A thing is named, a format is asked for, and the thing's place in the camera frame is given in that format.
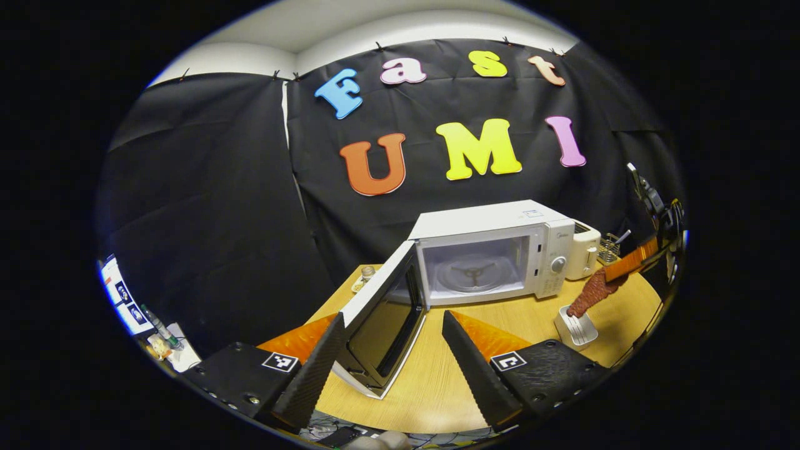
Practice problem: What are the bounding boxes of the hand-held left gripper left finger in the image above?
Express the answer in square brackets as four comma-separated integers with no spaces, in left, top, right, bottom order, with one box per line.
[181,312,346,432]

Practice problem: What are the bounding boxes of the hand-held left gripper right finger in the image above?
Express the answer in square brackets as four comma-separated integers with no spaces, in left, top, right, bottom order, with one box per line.
[441,309,613,432]

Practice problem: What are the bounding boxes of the reddish brown meat slab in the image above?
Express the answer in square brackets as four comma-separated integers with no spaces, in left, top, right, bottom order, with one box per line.
[567,267,629,318]

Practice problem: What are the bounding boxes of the white microwave oven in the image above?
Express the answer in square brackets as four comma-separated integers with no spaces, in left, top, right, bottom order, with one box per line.
[331,200,576,399]

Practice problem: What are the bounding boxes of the cream white toaster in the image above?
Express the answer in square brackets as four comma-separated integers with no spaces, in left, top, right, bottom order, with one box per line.
[566,221,602,281]

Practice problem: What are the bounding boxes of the white rectangular tray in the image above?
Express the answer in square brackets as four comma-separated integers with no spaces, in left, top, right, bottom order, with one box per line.
[554,305,599,349]

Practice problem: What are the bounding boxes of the green marker pen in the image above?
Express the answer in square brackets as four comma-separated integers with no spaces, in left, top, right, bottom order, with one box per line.
[140,304,186,351]

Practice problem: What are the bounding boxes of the black backdrop cloth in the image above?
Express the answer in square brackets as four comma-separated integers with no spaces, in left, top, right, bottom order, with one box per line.
[97,39,685,357]

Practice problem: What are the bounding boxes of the white printed sheet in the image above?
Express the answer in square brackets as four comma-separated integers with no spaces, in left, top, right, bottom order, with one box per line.
[100,256,154,336]

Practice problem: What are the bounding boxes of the wire utensil basket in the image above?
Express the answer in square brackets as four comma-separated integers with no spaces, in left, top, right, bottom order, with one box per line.
[598,232,621,264]

